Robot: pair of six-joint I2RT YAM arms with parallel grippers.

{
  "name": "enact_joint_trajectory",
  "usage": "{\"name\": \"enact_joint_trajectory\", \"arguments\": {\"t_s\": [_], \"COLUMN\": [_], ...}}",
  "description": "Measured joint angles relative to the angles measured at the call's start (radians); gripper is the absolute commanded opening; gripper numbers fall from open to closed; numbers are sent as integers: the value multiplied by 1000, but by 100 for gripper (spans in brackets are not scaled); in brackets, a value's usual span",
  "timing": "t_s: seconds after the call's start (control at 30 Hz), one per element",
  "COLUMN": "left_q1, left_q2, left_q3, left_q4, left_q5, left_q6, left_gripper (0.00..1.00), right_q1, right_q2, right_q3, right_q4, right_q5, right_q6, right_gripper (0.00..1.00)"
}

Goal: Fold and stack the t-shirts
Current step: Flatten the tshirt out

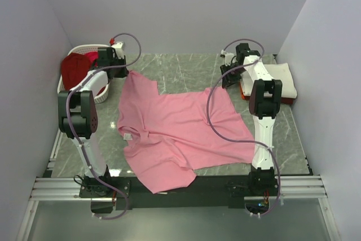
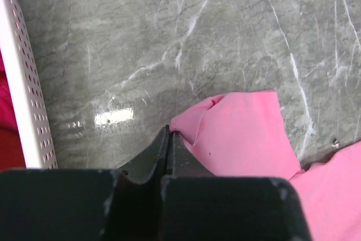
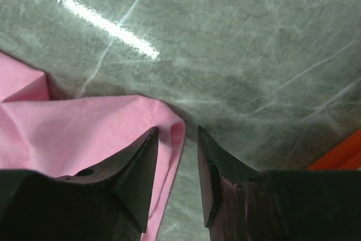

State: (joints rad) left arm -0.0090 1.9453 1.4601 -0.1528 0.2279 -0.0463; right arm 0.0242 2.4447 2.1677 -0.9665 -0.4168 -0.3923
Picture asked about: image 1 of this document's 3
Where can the aluminium rail frame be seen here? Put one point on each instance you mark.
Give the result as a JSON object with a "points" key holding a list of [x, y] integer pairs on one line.
{"points": [[65, 189]]}

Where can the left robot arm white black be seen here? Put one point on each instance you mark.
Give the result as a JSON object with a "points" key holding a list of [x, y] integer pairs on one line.
{"points": [[78, 119]]}

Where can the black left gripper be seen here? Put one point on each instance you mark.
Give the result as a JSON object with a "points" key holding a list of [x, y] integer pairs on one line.
{"points": [[119, 70]]}

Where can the folded dark red t-shirt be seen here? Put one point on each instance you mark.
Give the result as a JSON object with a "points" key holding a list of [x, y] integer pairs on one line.
{"points": [[288, 101]]}

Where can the folded white t-shirt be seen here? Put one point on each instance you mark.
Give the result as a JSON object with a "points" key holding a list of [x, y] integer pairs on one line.
{"points": [[278, 72]]}

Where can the white perforated laundry basket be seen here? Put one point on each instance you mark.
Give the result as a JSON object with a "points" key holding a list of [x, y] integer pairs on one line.
{"points": [[84, 49]]}

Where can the folded orange t-shirt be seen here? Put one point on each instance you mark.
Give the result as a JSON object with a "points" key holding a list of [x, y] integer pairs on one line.
{"points": [[245, 90]]}

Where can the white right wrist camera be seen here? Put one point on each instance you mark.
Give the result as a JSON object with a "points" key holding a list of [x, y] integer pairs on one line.
{"points": [[228, 57]]}

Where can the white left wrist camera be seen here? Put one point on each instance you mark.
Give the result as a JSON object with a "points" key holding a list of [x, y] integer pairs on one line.
{"points": [[118, 47]]}

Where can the crimson red t-shirt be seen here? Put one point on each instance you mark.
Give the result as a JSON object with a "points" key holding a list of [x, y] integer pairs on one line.
{"points": [[92, 56]]}

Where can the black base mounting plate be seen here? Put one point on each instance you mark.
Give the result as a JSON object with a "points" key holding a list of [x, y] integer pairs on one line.
{"points": [[204, 191]]}

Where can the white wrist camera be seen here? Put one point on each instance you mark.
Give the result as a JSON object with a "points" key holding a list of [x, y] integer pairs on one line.
{"points": [[118, 47], [228, 57]]}

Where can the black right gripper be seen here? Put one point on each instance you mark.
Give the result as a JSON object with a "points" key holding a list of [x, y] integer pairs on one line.
{"points": [[229, 75]]}

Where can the pink t-shirt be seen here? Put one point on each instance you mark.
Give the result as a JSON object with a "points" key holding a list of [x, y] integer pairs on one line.
{"points": [[170, 136]]}

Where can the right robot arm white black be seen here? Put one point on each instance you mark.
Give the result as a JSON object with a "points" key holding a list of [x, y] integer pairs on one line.
{"points": [[264, 105]]}

